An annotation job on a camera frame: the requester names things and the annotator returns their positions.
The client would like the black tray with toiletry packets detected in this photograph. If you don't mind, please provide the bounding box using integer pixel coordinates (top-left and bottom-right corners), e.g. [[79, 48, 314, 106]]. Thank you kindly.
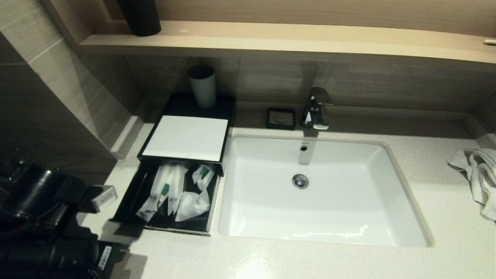
[[110, 157, 222, 236]]

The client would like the white ceramic sink basin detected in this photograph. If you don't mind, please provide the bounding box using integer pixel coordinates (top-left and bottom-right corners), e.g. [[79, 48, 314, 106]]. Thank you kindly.
[[218, 134, 434, 248]]

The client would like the puffy white sachet green label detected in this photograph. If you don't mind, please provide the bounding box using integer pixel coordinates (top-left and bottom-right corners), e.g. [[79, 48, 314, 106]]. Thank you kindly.
[[192, 164, 216, 191]]

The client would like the flat white packet green label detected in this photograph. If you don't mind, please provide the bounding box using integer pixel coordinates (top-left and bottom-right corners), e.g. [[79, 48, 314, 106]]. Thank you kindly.
[[147, 182, 172, 222]]

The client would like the clear toothbrush packet green label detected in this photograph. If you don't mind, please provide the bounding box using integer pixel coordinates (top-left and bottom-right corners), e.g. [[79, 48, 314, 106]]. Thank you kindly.
[[167, 163, 189, 214], [138, 164, 172, 221]]

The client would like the black cylinder container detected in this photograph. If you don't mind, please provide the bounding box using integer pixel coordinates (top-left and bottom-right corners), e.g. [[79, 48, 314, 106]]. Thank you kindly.
[[117, 0, 162, 37]]

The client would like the chrome faucet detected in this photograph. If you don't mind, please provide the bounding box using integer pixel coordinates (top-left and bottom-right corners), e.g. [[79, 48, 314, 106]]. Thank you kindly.
[[300, 87, 333, 131]]

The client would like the white towel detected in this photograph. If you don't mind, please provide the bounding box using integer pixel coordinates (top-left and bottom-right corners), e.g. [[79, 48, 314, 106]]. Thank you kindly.
[[448, 149, 496, 222]]

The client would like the black square soap dish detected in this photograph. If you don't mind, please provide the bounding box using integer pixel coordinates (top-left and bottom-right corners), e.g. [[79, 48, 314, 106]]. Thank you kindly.
[[267, 108, 296, 131]]

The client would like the black amenity drawer box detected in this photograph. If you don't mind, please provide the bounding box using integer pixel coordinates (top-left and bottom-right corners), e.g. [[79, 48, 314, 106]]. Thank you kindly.
[[138, 93, 237, 177]]

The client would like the light wooden shelf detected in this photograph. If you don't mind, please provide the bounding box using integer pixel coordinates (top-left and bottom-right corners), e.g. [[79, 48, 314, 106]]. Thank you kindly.
[[79, 21, 496, 65]]

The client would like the white plastic wrapper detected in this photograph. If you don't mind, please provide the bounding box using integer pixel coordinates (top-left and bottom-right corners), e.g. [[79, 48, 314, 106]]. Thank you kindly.
[[174, 189, 212, 222]]

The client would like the grey cup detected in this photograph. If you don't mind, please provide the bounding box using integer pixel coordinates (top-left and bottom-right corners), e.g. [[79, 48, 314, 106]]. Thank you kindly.
[[188, 65, 217, 110]]

